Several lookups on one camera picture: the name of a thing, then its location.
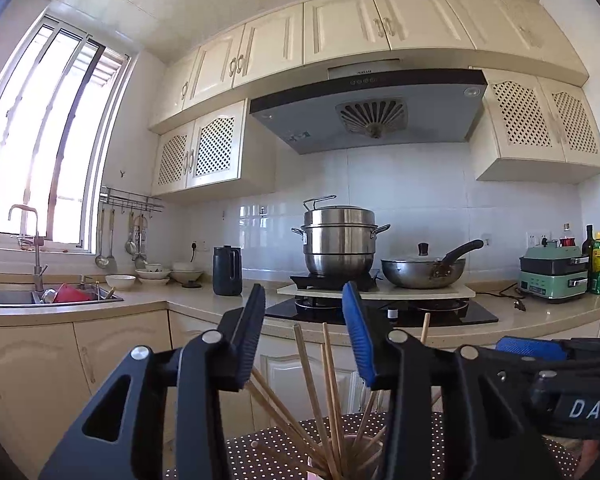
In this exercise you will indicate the stainless steel steamer pot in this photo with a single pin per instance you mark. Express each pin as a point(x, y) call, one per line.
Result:
point(337, 245)

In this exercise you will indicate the red bowl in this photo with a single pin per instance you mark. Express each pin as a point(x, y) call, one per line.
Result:
point(75, 294)

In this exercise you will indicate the green countertop appliance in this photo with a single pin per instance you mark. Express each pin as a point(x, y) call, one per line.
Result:
point(550, 280)

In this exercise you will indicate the large white bowl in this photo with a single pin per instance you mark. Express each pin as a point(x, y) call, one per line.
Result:
point(187, 275)

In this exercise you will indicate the cream base cabinets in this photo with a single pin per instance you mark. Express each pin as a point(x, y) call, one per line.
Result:
point(30, 360)

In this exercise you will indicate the yellow-green oil bottle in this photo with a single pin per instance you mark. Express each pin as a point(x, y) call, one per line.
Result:
point(599, 265)

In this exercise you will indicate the grey range hood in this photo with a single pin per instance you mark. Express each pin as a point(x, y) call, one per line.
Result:
point(300, 120)

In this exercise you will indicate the bunch of wooden chopsticks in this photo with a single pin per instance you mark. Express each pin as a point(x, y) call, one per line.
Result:
point(310, 385)

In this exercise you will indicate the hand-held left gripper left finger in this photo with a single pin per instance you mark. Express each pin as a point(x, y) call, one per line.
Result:
point(252, 330)

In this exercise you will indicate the brown polka-dot tablecloth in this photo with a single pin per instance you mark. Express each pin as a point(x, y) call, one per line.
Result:
point(260, 455)

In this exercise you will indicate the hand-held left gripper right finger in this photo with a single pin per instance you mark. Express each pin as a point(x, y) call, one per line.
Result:
point(360, 340)

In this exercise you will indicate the white board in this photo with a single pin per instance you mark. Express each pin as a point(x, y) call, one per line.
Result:
point(430, 292)

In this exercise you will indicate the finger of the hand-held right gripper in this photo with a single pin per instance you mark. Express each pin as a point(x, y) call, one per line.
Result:
point(520, 367)
point(530, 349)

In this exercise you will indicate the hanging metal skimmer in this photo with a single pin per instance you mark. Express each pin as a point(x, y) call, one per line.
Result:
point(131, 245)

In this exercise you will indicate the stack of white dishes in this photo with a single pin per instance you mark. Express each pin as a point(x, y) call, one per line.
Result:
point(152, 275)

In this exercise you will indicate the metal wall rack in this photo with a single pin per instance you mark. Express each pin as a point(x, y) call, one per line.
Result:
point(130, 200)

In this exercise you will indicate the kitchen window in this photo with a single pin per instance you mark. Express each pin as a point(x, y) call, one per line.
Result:
point(40, 135)

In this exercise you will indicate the black glass gas stove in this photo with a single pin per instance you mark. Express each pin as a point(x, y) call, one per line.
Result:
point(455, 312)

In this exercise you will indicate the wall socket with plug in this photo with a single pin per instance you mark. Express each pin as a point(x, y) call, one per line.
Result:
point(196, 249)

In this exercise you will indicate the pink cylindrical cup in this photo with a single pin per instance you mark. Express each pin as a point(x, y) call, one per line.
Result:
point(314, 467)

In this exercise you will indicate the black electric kettle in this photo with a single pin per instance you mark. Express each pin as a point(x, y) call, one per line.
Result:
point(226, 272)

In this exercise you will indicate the stainless steel sink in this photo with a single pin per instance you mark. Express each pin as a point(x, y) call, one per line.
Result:
point(5, 296)

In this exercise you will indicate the metal sink faucet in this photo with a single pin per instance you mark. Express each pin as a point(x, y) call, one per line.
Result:
point(39, 270)

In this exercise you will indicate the dark glass bottle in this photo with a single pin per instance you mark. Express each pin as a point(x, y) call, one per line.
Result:
point(587, 245)

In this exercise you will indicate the cream solid-door wall cabinets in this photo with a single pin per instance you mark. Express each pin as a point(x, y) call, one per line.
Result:
point(340, 25)

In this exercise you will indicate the cream lattice-door wall cabinet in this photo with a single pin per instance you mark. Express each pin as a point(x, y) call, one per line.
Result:
point(535, 125)
point(215, 150)

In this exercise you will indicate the small white bowl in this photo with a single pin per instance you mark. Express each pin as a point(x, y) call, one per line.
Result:
point(120, 281)

